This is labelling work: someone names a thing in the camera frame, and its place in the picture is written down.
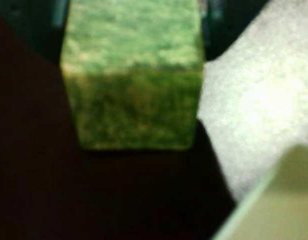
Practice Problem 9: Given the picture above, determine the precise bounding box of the dark green wooden cube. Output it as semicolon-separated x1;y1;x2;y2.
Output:
60;0;205;152

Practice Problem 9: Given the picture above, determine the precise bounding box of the light green arch block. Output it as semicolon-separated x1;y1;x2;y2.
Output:
211;143;308;240

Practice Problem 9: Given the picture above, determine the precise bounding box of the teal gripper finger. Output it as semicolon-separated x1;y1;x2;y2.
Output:
200;0;222;61
51;0;70;51

